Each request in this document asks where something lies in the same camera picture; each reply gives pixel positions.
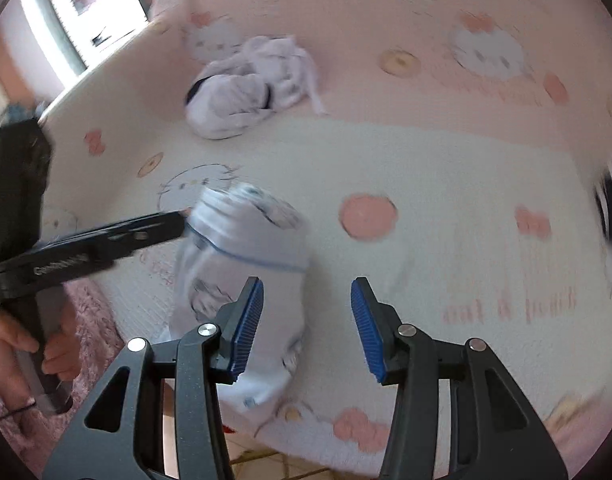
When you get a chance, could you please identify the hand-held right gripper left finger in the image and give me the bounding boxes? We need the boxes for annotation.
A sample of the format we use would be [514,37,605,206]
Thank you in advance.
[41,276,264,480]

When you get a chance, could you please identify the black cable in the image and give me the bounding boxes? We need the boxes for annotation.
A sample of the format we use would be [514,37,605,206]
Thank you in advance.
[0,404,38,422]

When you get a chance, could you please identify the pink cat print blanket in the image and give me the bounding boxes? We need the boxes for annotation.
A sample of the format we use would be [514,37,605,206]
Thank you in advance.
[36,0,612,476]

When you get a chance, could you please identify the person's left hand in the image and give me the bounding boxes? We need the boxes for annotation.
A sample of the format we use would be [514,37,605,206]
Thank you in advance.
[0,306,80,386]

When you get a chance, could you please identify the white cartoon print pajamas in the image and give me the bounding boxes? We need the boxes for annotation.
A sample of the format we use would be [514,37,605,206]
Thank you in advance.
[166,182,312,416]

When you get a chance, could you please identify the pink fluffy rug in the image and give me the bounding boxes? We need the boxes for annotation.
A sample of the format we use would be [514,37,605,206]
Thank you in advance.
[0,275,132,461]

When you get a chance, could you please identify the crumpled white garment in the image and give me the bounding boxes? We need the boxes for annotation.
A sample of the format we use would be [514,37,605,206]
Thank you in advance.
[183,35,329,141]

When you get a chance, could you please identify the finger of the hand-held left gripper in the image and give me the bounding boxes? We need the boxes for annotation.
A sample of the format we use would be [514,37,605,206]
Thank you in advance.
[100,210,188,267]

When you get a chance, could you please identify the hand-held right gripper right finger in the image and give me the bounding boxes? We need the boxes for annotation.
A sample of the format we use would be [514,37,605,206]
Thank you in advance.
[350,276,569,480]

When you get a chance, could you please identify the folded navy striped garment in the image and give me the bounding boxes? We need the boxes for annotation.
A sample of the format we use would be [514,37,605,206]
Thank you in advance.
[593,155,612,291]

